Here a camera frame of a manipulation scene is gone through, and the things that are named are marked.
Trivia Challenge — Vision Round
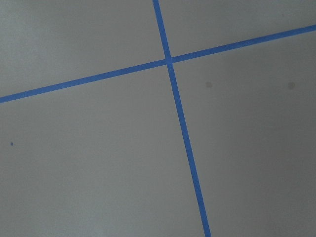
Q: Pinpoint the blue tape line crosswise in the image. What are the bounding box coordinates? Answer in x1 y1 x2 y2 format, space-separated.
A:
0 25 316 103

